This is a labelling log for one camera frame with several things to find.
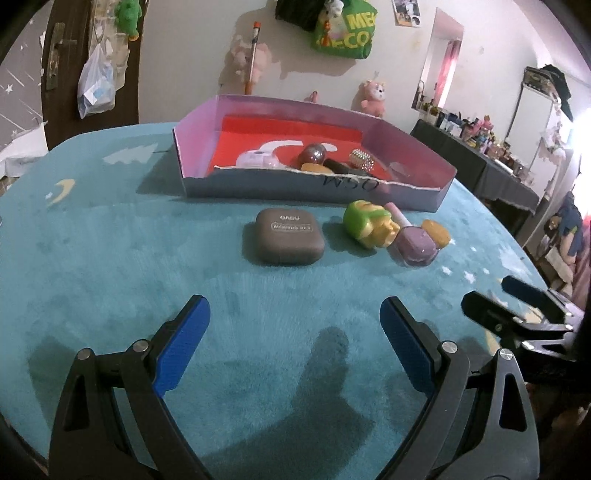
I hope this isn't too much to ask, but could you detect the pink plush behind mop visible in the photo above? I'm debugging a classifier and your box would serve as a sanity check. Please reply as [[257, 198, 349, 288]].
[[230, 38, 271, 84]]

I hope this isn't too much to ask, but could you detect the green plush on door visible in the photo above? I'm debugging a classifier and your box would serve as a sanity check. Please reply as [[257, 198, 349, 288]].
[[114, 0, 142, 41]]

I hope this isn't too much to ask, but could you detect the black backpack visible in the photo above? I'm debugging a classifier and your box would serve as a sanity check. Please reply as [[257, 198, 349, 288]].
[[276, 0, 325, 32]]

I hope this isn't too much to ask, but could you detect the orange soap dome back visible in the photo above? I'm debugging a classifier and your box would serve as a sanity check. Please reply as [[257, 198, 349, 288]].
[[422, 219, 451, 249]]

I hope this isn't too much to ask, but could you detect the black nail polish bottle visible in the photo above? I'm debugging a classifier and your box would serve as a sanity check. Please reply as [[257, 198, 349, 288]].
[[322, 158, 375, 178]]

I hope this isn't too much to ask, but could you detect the glitter clear jar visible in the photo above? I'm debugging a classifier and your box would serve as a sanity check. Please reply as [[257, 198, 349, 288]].
[[297, 143, 327, 167]]

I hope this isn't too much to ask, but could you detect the pink plush on wall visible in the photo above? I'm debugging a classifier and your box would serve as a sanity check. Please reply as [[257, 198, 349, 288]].
[[360, 80, 386, 118]]

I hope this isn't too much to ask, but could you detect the dark cloth side table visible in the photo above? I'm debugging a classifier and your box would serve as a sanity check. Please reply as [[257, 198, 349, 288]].
[[411, 120, 539, 237]]

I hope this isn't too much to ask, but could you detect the orange soap dome front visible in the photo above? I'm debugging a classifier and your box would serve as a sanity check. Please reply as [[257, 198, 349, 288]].
[[301, 163, 334, 175]]

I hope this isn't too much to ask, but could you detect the plastic bag on door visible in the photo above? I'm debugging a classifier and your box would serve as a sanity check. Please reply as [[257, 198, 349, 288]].
[[77, 44, 116, 119]]

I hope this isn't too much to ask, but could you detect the photo poster on wall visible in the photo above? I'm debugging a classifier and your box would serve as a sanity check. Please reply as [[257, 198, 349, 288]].
[[392, 0, 422, 28]]

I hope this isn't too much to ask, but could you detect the mop handle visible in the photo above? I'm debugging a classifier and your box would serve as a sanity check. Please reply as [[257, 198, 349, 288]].
[[243, 21, 260, 95]]

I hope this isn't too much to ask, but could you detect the dark wooden door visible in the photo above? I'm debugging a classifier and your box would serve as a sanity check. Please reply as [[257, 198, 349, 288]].
[[41, 1, 148, 149]]

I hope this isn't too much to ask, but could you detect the orange soap dome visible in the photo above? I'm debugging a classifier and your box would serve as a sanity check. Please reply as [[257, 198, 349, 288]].
[[422, 219, 451, 249], [301, 163, 334, 175]]

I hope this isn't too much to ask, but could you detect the purple nail polish bottle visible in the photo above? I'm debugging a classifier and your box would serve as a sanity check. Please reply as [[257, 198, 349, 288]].
[[385, 202, 439, 267]]

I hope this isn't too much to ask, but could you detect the pink white compact case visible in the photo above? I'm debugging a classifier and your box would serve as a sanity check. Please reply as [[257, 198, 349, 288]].
[[235, 150, 283, 169]]

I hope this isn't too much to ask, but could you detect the green capybara figurine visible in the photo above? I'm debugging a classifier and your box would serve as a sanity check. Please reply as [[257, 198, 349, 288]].
[[342, 200, 402, 249]]

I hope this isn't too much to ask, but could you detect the pink cardboard box tray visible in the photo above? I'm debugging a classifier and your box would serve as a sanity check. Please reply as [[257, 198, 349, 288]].
[[172, 95, 456, 212]]

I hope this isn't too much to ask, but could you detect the teal moon star blanket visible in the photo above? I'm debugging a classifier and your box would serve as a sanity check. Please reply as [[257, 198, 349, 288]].
[[1, 124, 543, 479]]

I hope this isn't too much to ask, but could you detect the grey eyeshadow case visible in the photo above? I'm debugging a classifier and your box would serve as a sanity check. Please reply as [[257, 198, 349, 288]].
[[242, 208, 325, 266]]

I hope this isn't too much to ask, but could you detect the fabric door organizer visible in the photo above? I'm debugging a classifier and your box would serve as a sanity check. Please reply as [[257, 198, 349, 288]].
[[88, 0, 130, 91]]

